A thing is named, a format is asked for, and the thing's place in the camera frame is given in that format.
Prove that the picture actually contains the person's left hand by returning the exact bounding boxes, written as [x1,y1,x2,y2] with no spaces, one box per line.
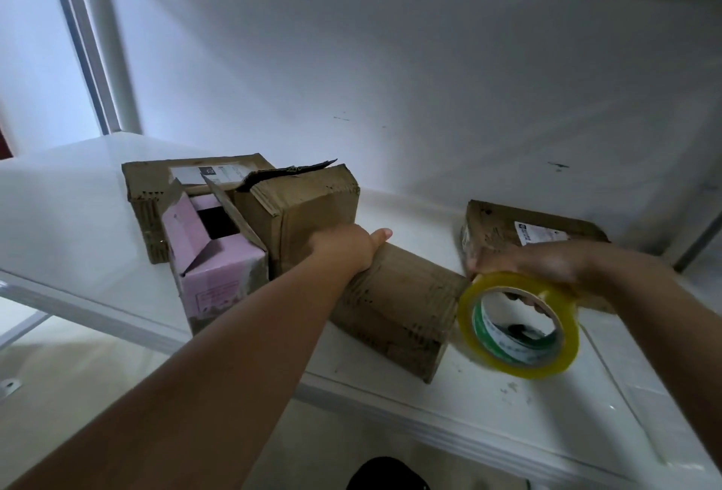
[305,222,395,279]

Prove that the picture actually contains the person's right hand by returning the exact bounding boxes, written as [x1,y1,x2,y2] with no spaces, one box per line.
[466,239,616,305]

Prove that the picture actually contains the corrugated cardboard box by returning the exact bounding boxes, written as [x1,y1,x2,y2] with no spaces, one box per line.
[231,159,363,278]

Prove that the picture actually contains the small cardboard box red label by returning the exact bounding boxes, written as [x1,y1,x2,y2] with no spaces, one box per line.
[327,240,472,385]

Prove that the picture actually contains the yellow tape roll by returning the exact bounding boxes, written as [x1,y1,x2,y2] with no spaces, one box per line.
[456,270,581,380]

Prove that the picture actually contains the pink carton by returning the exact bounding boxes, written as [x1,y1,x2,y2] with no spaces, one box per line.
[156,177,273,337]

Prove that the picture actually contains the long cardboard box white label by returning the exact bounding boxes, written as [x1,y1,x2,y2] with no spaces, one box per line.
[120,152,277,265]

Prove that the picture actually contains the person's right forearm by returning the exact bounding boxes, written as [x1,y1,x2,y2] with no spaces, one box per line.
[587,247,722,440]

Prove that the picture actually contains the person's left forearm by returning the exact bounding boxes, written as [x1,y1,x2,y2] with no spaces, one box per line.
[5,252,351,490]

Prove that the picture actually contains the person's black trousers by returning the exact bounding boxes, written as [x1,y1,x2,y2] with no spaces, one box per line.
[345,455,432,490]

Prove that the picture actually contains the white metal shelf rack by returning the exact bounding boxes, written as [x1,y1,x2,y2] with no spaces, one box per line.
[0,0,722,490]

